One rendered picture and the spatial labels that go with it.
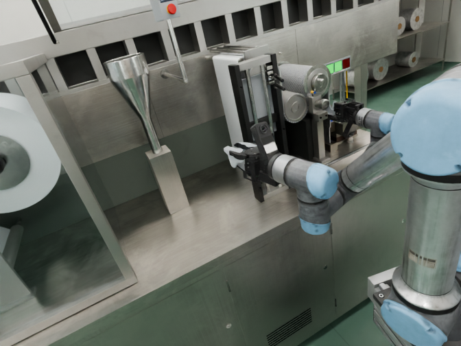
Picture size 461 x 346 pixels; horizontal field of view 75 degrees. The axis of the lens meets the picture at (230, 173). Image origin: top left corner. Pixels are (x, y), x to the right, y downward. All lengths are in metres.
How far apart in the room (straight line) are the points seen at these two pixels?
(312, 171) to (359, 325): 1.34
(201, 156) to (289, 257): 0.67
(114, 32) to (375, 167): 1.08
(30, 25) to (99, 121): 2.41
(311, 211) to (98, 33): 1.04
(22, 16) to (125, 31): 2.41
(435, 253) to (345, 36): 1.49
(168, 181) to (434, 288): 0.93
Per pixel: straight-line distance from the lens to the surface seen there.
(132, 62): 1.09
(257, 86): 1.10
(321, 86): 1.37
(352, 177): 0.79
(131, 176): 1.49
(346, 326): 1.92
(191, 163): 1.54
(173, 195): 1.27
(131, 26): 1.39
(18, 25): 3.72
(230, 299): 1.24
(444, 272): 0.66
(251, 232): 1.09
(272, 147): 0.81
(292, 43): 1.70
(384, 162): 0.73
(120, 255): 1.00
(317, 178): 0.69
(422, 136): 0.48
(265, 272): 1.24
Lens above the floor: 1.61
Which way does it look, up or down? 29 degrees down
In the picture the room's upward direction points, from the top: 14 degrees counter-clockwise
